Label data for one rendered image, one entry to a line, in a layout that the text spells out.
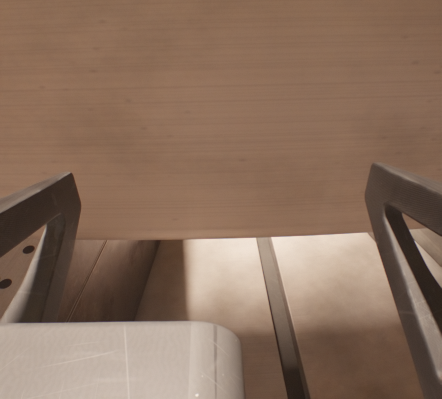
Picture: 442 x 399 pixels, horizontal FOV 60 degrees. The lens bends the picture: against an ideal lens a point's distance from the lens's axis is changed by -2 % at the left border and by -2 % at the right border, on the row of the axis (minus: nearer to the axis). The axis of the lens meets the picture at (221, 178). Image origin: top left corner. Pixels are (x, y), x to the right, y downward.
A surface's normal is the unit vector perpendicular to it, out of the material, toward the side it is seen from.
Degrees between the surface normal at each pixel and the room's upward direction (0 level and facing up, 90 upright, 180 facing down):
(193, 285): 0
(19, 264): 0
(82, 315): 90
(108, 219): 90
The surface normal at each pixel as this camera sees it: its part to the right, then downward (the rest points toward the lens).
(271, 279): -0.02, -0.82
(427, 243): -0.96, 0.18
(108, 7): 0.00, 0.57
